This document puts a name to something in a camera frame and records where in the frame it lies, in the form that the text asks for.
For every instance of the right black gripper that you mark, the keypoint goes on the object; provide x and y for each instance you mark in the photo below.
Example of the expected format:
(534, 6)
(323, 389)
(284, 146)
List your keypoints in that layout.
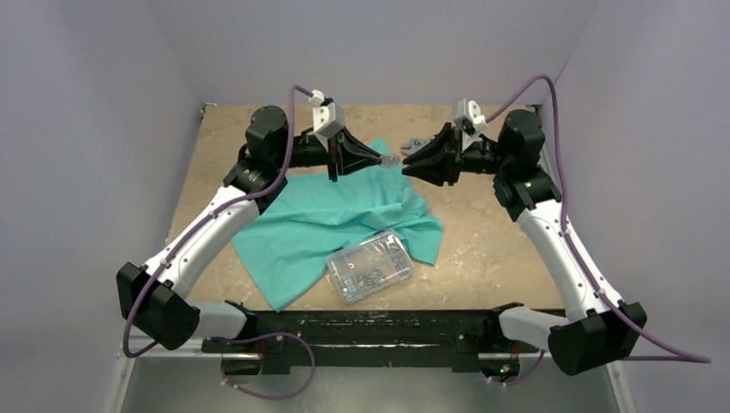
(455, 158)

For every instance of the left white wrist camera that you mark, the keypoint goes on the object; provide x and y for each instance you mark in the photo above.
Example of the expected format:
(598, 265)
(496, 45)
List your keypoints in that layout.
(327, 116)

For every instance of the adjustable wrench red handle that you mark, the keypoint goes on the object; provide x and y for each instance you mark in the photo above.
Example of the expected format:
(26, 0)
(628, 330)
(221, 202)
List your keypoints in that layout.
(413, 145)

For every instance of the aluminium frame rail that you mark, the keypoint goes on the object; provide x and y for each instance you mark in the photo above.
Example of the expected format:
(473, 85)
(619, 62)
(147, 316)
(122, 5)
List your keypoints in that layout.
(191, 348)

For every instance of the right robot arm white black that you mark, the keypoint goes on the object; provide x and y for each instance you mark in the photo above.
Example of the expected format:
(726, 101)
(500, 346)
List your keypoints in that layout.
(596, 329)

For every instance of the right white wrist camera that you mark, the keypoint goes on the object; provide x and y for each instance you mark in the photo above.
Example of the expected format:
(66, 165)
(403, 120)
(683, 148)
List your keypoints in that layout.
(469, 122)

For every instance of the teal t-shirt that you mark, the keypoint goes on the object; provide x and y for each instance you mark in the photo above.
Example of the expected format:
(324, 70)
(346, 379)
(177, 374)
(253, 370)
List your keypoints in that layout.
(284, 249)

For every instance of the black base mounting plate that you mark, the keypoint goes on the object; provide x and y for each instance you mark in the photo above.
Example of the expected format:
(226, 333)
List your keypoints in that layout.
(464, 341)

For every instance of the clear plastic screw box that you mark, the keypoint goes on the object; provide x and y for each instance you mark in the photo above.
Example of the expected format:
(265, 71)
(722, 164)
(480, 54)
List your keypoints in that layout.
(364, 268)

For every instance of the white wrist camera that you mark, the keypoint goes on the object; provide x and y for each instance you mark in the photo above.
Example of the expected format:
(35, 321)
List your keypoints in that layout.
(469, 122)
(327, 116)

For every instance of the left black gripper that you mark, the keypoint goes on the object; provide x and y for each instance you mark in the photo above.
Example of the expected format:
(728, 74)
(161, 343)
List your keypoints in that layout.
(349, 154)

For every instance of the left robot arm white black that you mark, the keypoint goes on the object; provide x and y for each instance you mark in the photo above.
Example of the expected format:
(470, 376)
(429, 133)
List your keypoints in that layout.
(154, 295)

